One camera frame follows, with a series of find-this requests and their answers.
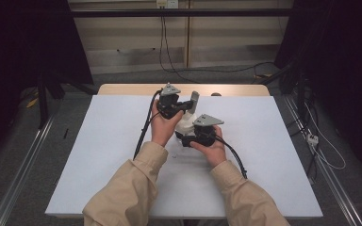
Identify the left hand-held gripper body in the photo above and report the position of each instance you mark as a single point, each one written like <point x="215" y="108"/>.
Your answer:
<point x="168" y="102"/>

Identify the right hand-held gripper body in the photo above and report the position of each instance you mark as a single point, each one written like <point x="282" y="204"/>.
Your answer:
<point x="205" y="133"/>

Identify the white plastic jar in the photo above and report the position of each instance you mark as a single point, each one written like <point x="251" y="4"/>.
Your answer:
<point x="187" y="124"/>

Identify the person's left hand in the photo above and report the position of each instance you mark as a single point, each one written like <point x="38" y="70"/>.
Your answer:
<point x="163" y="130"/>

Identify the person's right hand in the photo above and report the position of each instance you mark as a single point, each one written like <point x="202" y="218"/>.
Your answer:
<point x="215" y="153"/>

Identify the dark round table grommet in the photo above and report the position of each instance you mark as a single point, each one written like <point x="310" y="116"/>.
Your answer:
<point x="216" y="94"/>

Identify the wooden table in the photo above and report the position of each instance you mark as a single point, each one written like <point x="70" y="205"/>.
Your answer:
<point x="128" y="89"/>

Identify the white board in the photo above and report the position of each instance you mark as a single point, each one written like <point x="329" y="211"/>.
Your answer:
<point x="106" y="157"/>

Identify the black horizontal bar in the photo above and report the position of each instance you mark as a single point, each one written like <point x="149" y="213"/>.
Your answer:
<point x="182" y="12"/>

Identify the black metal stand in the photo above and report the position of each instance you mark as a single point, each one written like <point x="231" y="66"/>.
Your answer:
<point x="43" y="100"/>
<point x="301" y="91"/>

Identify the small black floor object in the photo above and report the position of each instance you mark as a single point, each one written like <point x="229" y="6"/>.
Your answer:
<point x="65" y="133"/>

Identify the yellow floor tape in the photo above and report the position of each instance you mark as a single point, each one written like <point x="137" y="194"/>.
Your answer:
<point x="32" y="103"/>

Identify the black curtain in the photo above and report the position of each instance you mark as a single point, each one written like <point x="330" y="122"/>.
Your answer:
<point x="342" y="62"/>
<point x="19" y="47"/>

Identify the white wall socket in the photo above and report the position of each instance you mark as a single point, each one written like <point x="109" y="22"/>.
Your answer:
<point x="167" y="3"/>

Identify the metal floor rail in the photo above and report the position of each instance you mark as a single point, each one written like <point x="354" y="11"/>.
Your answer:
<point x="22" y="172"/>
<point x="326" y="172"/>

